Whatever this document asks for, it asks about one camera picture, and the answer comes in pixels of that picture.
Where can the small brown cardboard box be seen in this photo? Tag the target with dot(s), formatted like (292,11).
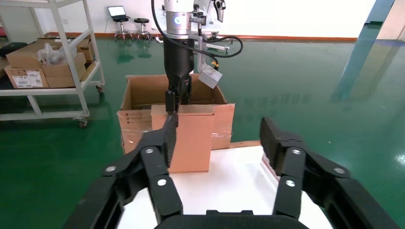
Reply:
(85,50)

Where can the black hanging tool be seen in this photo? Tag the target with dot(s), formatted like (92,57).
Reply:
(220,8)

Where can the open laptop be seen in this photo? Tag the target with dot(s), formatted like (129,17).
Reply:
(116,11)

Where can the blue pillar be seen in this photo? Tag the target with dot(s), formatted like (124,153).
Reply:
(381,11)

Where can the acrylic sign with red print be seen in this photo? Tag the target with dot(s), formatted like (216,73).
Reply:
(267,170)

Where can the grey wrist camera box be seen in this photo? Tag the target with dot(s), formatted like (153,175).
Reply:
(209,77)

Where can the large open cardboard box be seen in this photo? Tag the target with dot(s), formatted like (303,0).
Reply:
(145,91)

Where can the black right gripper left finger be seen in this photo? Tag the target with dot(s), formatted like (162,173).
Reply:
(155,164)

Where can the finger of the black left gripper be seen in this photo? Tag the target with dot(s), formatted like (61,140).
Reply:
(171,102)
(186,91)

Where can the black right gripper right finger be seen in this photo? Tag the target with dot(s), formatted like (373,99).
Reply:
(291,164)

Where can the clear plastic bag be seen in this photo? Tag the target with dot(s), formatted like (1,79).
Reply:
(50,53)

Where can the black cushion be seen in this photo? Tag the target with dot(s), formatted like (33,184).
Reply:
(11,49)

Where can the cardboard box with white label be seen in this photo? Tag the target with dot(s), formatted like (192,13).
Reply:
(28,77)

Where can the wide plain cardboard box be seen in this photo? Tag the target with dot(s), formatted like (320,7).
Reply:
(22,57)

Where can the white metal trolley rack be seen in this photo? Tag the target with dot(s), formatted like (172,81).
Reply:
(47,91)

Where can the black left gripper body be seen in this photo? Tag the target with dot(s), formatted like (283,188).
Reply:
(177,60)

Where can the brown wooden board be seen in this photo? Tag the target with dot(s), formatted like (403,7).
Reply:
(243,144)

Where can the silver camera mount bracket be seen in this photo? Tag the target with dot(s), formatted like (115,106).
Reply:
(200,53)

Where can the black round stool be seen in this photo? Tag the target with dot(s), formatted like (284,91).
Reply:
(121,19)
(141,21)

